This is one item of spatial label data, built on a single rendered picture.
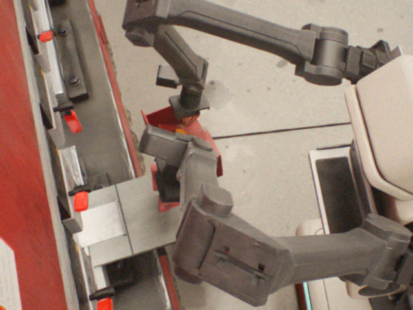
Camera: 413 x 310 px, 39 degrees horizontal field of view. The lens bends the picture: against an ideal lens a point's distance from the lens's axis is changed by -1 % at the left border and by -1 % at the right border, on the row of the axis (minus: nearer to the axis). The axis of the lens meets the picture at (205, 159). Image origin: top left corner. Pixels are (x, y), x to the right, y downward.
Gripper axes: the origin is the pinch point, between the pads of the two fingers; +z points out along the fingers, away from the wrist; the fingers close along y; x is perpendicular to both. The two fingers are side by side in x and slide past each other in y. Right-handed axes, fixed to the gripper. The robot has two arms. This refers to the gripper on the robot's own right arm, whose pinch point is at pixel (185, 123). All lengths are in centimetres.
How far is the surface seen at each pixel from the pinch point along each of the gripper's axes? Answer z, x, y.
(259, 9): 56, -101, -89
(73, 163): -10.1, 12.1, 35.8
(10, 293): -73, 70, 56
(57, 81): -11.2, -14.4, 32.9
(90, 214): -13.1, 29.1, 36.3
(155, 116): 0.8, -5.2, 7.3
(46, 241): -56, 56, 50
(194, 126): 6.3, -2.7, -5.0
